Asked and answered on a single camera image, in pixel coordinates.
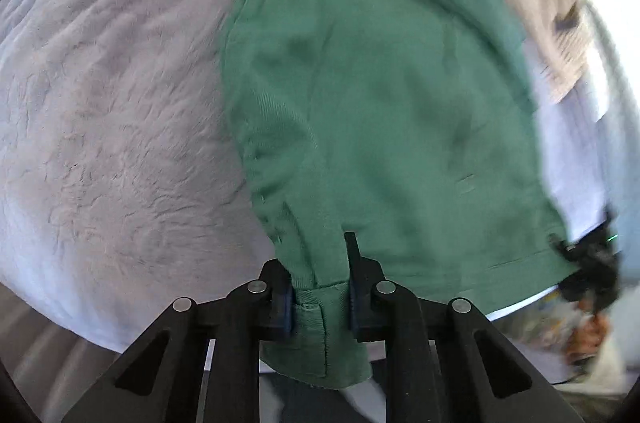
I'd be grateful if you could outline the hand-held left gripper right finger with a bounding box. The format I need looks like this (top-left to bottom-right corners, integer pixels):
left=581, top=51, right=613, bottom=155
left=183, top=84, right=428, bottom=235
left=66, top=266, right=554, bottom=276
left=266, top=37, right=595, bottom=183
left=344, top=231, right=586, bottom=423

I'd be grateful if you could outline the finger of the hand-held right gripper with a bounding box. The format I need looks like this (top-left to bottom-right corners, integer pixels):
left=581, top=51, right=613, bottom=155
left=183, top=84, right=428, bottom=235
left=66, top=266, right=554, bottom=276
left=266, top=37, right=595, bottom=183
left=550, top=234, right=583, bottom=264

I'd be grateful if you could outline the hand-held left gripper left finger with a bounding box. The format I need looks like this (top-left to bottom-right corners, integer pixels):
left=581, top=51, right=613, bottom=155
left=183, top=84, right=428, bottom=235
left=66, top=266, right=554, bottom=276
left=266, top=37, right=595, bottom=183
left=60, top=259, right=296, bottom=423

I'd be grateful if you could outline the green work jacket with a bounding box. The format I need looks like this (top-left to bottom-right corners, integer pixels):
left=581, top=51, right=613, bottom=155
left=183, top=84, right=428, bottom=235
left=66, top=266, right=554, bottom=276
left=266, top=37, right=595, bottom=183
left=220, top=0, right=583, bottom=390

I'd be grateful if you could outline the person's right hand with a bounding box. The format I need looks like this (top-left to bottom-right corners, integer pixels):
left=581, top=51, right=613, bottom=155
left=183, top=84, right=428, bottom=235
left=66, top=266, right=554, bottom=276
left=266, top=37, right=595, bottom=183
left=572, top=298, right=611, bottom=361

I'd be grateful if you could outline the cream striped shirt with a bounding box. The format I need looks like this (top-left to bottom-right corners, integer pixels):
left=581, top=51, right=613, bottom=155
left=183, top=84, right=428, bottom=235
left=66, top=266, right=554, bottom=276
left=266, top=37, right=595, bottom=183
left=492, top=0, right=598, bottom=104

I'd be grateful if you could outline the lavender embossed blanket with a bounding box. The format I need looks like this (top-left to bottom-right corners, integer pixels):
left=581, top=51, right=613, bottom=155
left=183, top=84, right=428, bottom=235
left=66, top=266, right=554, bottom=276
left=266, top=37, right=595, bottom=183
left=0, top=0, right=640, bottom=356

